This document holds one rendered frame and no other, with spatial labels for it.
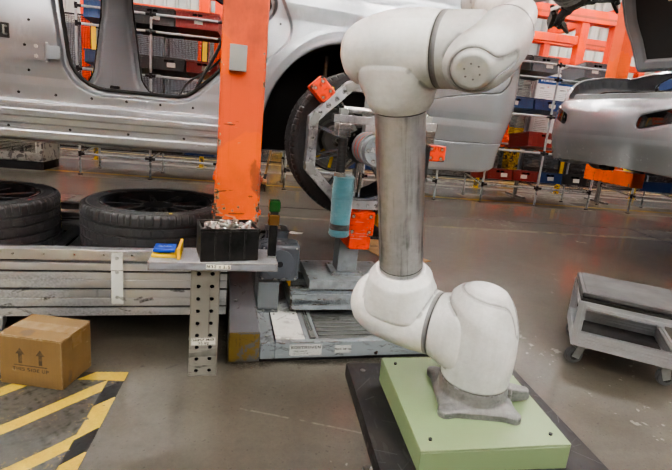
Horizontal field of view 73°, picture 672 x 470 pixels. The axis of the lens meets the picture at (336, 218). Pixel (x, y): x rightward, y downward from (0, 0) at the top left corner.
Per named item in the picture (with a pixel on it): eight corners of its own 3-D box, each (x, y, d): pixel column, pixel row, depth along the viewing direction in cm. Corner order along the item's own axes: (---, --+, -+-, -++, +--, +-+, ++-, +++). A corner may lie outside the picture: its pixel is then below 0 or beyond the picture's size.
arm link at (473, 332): (501, 407, 96) (520, 311, 90) (419, 374, 105) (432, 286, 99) (517, 371, 109) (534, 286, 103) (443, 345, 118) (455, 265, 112)
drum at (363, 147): (378, 163, 206) (381, 132, 203) (394, 170, 186) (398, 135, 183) (348, 161, 203) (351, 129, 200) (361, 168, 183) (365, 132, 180)
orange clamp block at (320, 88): (332, 93, 195) (319, 75, 193) (336, 92, 188) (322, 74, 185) (320, 103, 195) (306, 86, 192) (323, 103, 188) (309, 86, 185)
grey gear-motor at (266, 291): (285, 281, 247) (290, 218, 239) (296, 315, 207) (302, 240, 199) (251, 281, 242) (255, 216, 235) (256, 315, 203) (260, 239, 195)
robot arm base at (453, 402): (540, 427, 99) (546, 405, 98) (438, 418, 99) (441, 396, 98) (512, 377, 117) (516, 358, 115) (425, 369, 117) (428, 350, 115)
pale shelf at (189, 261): (273, 256, 177) (273, 249, 177) (277, 272, 161) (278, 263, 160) (154, 254, 167) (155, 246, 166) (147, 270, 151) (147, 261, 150)
